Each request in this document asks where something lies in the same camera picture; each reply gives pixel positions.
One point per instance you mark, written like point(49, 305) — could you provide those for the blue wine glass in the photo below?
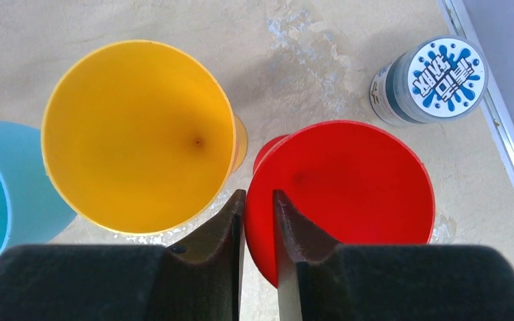
point(31, 210)

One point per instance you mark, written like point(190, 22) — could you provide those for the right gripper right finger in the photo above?
point(320, 278)

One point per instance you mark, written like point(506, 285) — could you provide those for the red wine glass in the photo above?
point(357, 182)

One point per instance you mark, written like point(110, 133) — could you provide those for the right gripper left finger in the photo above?
point(197, 278)

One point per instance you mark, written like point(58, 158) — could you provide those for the yellow wine glass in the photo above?
point(139, 137)

